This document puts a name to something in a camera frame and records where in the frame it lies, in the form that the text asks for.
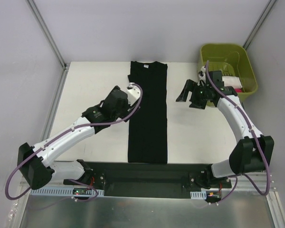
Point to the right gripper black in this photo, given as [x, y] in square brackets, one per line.
[194, 94]

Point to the black t shirt blue logo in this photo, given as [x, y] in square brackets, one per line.
[147, 138]

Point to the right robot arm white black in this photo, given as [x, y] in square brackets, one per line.
[253, 150]

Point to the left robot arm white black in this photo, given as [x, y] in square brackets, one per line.
[37, 163]

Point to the white rolled t shirt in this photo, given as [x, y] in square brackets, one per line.
[232, 81]

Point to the olive green plastic bin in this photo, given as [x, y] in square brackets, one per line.
[231, 60]

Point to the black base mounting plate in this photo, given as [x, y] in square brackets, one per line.
[147, 183]

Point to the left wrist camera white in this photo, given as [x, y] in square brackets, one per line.
[134, 93]

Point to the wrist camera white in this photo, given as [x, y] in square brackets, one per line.
[202, 73]
[134, 93]

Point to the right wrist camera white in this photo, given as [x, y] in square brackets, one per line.
[202, 73]

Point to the right vertical aluminium post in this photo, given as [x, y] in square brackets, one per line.
[259, 23]

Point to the vertical aluminium post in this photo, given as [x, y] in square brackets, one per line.
[259, 23]
[46, 32]

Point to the right white cable duct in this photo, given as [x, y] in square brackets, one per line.
[197, 195]

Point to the left vertical aluminium post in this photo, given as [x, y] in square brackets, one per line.
[46, 32]

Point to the white slotted cable duct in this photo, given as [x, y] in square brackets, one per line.
[63, 191]

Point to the aluminium frame rail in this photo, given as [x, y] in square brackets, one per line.
[37, 175]

